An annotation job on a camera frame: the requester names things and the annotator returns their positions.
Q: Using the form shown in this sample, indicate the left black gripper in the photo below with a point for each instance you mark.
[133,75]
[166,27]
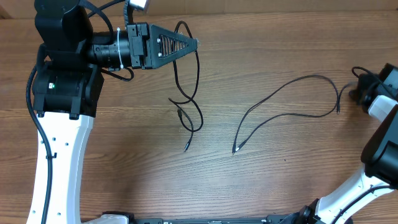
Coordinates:
[140,35]

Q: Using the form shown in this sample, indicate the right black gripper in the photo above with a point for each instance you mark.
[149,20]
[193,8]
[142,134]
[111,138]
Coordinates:
[362,79]

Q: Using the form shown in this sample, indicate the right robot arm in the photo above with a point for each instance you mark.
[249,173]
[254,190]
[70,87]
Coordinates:
[377,176]

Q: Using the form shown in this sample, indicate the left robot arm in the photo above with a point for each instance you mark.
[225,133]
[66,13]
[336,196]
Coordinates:
[65,84]

